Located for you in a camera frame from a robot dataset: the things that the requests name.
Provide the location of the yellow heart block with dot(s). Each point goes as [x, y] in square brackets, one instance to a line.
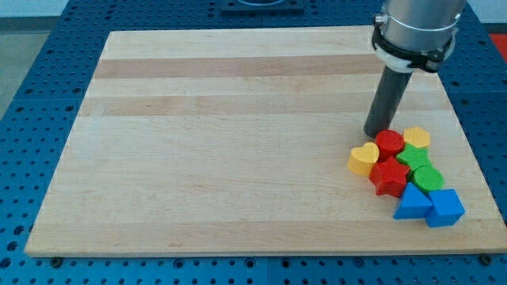
[362, 159]

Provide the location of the green star block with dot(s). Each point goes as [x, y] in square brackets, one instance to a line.
[413, 157]

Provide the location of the red cylinder block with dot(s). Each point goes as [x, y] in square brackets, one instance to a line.
[390, 143]

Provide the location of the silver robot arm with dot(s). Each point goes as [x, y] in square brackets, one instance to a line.
[416, 34]

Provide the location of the blue cube block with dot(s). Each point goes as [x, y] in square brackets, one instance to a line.
[447, 208]

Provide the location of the blue triangle block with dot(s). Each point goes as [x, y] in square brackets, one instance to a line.
[413, 204]

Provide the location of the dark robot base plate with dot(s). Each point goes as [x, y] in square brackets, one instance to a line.
[261, 6]

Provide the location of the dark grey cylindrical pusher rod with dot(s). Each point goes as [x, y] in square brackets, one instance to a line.
[388, 95]

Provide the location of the green cylinder block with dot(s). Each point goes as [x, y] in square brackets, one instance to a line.
[427, 179]

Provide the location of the red star block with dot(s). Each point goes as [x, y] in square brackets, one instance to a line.
[389, 177]

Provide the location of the light wooden board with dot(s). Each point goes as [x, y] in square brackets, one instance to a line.
[235, 142]

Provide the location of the yellow hexagon block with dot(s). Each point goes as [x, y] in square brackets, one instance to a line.
[417, 136]

